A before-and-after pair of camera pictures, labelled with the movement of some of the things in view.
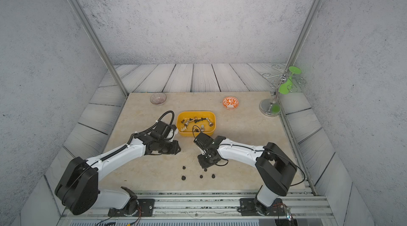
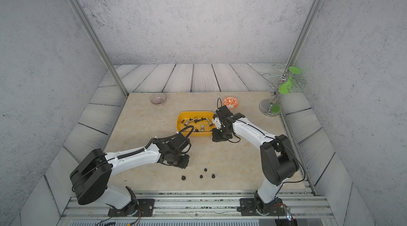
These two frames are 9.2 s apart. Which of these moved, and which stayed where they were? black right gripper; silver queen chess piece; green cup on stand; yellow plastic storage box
Moved: black right gripper
Stayed: green cup on stand; yellow plastic storage box; silver queen chess piece
